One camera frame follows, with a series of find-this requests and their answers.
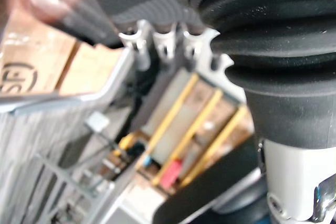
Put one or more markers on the grey metal frame cart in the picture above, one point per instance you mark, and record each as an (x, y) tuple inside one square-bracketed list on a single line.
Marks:
[(76, 182)]

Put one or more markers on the plain cardboard box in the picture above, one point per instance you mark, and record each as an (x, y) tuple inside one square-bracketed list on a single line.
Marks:
[(89, 72)]

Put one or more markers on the small grey tag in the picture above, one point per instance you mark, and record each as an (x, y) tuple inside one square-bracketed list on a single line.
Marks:
[(97, 121)]

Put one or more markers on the red box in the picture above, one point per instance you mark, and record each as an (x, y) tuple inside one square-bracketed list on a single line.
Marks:
[(171, 173)]

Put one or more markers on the cardboard box with black logo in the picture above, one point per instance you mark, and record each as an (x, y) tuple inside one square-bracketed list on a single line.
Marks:
[(29, 61)]

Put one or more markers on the small blue item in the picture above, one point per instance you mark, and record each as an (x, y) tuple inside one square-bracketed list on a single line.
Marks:
[(147, 160)]

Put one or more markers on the yellow shelf rack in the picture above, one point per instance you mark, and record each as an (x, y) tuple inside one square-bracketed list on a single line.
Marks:
[(194, 134)]

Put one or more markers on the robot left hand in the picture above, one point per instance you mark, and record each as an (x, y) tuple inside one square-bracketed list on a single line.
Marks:
[(275, 51)]

